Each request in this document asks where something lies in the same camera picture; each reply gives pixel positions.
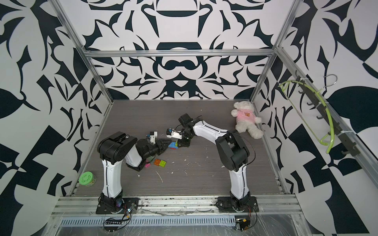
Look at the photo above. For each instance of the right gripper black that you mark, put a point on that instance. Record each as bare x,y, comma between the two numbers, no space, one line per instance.
185,143

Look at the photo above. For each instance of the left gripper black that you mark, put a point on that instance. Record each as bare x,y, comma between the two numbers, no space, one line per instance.
160,145

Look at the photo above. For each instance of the blue long lego brick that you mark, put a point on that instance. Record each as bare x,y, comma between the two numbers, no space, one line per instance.
173,145

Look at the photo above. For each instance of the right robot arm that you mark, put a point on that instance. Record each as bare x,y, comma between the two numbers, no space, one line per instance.
231,148

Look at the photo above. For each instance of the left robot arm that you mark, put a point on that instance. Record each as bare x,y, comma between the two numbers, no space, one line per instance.
116,149

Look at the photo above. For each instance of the orange lego brick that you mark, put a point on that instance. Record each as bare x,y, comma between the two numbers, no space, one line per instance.
157,162

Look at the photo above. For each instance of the lime green lego brick near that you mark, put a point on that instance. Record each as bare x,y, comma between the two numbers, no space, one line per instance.
162,163

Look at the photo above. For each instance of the white teddy bear pink shirt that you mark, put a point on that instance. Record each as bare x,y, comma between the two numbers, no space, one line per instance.
246,121

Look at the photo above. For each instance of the white vent grille strip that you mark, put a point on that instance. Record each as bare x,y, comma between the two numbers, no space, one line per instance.
185,220

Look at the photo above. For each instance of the black connector box left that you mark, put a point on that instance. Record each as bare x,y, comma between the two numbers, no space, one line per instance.
111,225

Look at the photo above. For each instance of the black connector box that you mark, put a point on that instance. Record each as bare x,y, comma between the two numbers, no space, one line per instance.
111,225
242,224

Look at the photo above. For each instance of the black connector box right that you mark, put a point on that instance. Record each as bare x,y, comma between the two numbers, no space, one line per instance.
242,224

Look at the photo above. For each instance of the green clothes hanger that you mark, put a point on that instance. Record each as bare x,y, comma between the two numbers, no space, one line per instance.
308,115

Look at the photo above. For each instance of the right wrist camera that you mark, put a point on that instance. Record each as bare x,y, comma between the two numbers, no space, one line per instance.
173,134

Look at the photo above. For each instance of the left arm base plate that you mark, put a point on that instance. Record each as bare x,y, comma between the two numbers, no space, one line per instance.
118,206

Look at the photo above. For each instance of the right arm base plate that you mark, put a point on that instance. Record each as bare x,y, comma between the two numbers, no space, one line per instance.
231,204

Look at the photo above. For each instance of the black wall hook rack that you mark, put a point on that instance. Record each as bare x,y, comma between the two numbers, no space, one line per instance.
318,102

